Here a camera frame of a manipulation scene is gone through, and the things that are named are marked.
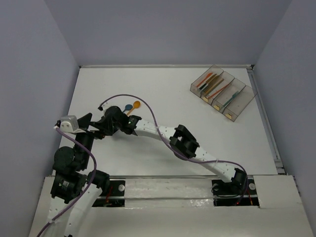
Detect blue spoon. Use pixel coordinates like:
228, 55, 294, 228
122, 104, 133, 113

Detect orange spoon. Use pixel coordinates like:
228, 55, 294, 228
126, 101, 141, 116

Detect gold knife dark handle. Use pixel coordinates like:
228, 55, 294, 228
199, 74, 217, 90

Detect orange plastic knife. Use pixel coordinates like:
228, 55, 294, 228
197, 72, 213, 87

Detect orange-red chopstick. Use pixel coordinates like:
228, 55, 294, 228
209, 83, 230, 98

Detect teal fork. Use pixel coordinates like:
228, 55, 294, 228
223, 91, 239, 107

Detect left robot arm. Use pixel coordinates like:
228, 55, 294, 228
44, 113, 110, 237

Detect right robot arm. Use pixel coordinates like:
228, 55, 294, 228
98, 106, 247, 194

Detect clear compartment organizer box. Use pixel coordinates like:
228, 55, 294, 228
190, 65, 257, 121

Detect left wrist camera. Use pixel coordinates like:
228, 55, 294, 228
54, 116, 85, 134

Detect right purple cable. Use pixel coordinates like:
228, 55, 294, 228
98, 94, 249, 205

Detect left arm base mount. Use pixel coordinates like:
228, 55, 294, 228
92, 179, 125, 207

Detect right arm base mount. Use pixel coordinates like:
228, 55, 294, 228
211, 178, 260, 207

